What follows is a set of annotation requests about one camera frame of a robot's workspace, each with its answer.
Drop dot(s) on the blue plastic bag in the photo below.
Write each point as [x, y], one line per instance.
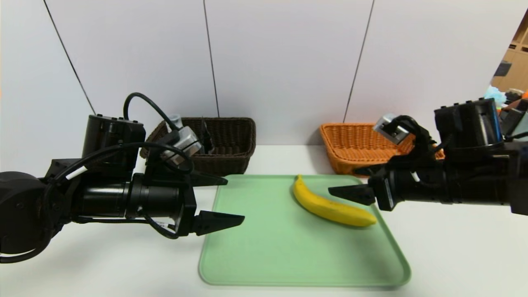
[495, 94]

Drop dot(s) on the orange wicker basket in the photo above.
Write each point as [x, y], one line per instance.
[350, 144]

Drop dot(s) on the orange and black left arm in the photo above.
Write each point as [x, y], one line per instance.
[24, 206]

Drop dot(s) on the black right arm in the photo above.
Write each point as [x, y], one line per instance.
[470, 123]

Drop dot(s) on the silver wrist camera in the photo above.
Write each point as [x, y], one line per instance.
[390, 130]
[183, 144]

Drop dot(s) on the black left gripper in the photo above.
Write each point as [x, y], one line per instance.
[188, 205]

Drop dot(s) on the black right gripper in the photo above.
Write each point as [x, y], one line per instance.
[382, 194]

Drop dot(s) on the green plastic tray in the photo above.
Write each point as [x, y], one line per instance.
[288, 251]

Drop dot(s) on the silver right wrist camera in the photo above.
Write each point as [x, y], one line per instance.
[390, 130]

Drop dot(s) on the dark grey wall box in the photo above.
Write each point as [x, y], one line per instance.
[501, 69]

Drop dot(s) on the black cosmetic tube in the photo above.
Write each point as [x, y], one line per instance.
[207, 140]

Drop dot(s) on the dark brown wicker basket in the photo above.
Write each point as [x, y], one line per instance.
[235, 144]

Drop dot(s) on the white bottle grey cap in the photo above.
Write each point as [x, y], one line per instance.
[175, 121]

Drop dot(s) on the yellow banana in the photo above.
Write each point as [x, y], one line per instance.
[330, 208]

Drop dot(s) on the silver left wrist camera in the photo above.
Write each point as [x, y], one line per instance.
[183, 144]

